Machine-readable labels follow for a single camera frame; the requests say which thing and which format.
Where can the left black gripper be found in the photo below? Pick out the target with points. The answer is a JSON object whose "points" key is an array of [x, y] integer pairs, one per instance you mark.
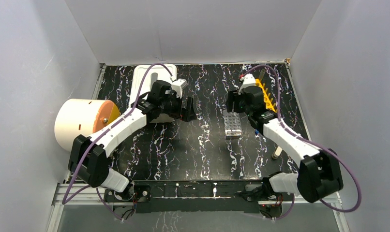
{"points": [[183, 107]]}

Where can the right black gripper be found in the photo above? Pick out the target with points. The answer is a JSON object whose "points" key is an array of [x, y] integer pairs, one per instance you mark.
{"points": [[233, 96]]}

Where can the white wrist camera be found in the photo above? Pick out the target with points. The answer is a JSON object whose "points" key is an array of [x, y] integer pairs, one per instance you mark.
{"points": [[178, 86], [246, 80]]}

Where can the beige plastic bin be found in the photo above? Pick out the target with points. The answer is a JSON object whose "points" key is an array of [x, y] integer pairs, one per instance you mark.
{"points": [[163, 118]]}

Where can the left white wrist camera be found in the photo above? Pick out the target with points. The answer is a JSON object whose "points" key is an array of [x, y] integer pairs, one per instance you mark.
{"points": [[178, 86]]}

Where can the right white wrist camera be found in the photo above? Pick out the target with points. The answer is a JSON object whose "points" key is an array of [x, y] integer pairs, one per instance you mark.
{"points": [[246, 80]]}

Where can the white bin lid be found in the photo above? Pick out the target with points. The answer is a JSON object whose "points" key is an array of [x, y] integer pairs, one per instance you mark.
{"points": [[157, 72]]}

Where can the yellow test tube rack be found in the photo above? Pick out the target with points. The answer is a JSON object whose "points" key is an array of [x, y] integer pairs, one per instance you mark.
{"points": [[269, 102]]}

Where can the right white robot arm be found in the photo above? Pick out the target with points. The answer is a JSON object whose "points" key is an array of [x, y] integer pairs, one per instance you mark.
{"points": [[319, 173]]}

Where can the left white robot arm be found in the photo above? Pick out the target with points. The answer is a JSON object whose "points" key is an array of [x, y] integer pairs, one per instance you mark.
{"points": [[89, 158]]}

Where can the white cylindrical centrifuge drum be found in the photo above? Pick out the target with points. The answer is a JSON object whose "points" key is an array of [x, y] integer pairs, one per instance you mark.
{"points": [[82, 116]]}

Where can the metal perforated tube rack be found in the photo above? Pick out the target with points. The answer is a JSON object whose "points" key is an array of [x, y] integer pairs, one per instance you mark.
{"points": [[232, 125]]}

